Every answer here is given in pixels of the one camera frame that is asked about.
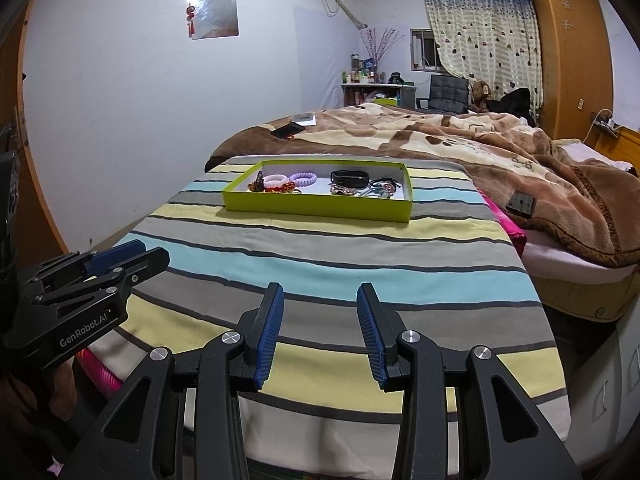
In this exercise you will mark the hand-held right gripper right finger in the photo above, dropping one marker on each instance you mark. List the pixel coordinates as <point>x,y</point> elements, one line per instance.
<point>370,332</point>

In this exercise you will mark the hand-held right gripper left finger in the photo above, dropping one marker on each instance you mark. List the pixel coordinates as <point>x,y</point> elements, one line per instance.
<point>267,332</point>

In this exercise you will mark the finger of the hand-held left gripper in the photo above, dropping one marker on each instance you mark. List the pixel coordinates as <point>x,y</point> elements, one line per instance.
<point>117,255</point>
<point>150,260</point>

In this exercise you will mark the green shallow box tray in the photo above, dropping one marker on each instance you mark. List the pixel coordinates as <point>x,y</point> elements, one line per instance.
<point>310,207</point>

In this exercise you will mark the orange brown tassel charm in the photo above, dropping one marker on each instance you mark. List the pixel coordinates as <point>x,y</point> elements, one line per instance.
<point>259,181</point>

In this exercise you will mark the person's left forearm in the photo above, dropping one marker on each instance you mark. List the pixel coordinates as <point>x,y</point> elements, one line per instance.
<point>30,425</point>

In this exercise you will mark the striped fleece blanket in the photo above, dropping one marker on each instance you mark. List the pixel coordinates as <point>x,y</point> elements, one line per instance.
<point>350,255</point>

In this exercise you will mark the black wristband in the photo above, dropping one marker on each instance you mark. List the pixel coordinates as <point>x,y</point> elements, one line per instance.
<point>336,178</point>

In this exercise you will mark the black smartphone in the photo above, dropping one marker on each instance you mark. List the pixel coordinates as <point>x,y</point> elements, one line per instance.
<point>288,130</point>

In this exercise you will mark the black remote on bed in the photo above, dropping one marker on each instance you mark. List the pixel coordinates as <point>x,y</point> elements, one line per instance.
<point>521,205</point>

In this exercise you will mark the white bed sheet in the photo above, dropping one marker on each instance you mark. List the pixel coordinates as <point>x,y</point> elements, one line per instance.
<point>565,265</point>

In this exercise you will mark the brown printed blanket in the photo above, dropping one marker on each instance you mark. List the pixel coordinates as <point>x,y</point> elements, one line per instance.
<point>450,140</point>

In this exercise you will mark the green box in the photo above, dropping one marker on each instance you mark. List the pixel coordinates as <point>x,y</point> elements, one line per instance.
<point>386,102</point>

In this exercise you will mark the red hanging ornament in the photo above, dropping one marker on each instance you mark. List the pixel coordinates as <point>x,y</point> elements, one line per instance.
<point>190,20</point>

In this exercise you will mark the white desk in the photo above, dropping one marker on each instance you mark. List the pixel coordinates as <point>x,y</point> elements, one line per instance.
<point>405,91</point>

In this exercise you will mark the white cabinet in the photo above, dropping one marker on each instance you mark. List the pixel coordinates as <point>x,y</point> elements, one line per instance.
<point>610,390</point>

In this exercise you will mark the black office chair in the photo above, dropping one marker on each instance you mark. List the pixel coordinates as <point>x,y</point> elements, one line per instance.
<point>447,92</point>

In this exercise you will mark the group of bottles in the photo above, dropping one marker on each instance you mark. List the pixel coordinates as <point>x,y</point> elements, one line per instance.
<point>362,72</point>

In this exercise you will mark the brown teddy bear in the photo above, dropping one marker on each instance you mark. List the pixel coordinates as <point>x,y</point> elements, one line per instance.
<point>481,95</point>

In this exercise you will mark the black clothing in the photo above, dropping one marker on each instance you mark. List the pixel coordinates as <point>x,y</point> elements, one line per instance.
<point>517,105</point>

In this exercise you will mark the window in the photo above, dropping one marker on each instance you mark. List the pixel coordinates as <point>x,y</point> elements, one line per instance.
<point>425,50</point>

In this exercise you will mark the pink flower branches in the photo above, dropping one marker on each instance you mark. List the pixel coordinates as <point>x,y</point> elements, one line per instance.
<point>380,42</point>

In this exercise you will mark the air conditioner pipe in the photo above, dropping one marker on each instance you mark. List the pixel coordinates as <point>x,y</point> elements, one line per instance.
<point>347,7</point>

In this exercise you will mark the heart print curtain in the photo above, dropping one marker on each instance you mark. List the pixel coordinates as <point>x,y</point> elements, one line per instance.
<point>490,35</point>

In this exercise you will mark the wooden wardrobe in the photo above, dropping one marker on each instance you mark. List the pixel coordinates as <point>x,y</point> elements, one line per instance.
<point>575,50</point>

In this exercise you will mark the reflective wall sheet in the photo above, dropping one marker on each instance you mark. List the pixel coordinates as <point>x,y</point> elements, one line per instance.
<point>217,15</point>

